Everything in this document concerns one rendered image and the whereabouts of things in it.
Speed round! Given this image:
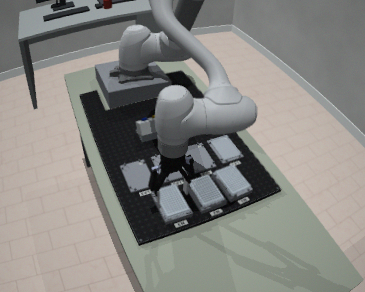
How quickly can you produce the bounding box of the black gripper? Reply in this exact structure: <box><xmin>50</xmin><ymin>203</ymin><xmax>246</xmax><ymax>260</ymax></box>
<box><xmin>148</xmin><ymin>153</ymin><xmax>196</xmax><ymax>204</ymax></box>

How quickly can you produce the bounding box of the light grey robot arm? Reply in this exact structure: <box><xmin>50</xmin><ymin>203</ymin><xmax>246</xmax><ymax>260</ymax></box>
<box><xmin>109</xmin><ymin>0</ymin><xmax>257</xmax><ymax>158</ymax></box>

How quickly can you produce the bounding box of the white button panel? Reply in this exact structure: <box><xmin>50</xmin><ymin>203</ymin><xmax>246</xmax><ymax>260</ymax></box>
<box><xmin>136</xmin><ymin>115</ymin><xmax>158</xmax><ymax>143</ymax></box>

